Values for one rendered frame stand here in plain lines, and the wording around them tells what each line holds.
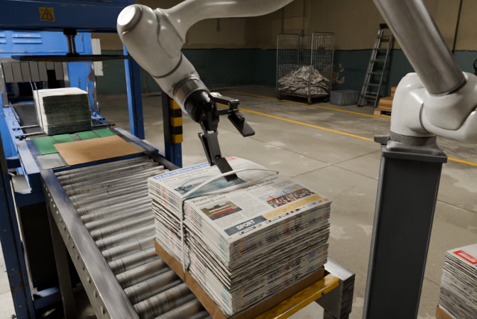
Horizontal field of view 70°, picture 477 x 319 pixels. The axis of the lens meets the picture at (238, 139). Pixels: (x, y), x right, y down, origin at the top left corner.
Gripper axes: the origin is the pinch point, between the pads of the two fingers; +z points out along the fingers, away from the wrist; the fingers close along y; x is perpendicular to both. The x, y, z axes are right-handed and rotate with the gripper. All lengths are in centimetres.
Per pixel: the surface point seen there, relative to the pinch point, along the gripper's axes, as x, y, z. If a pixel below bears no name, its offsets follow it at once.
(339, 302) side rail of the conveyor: -19.4, 26.7, 32.9
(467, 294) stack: -47, 17, 49
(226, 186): 1.5, 9.0, 1.3
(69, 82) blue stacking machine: -27, 175, -302
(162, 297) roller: 19.0, 30.3, 11.4
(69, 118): 3, 109, -158
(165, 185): 12.7, 13.7, -7.4
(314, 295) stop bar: -8.2, 18.9, 30.0
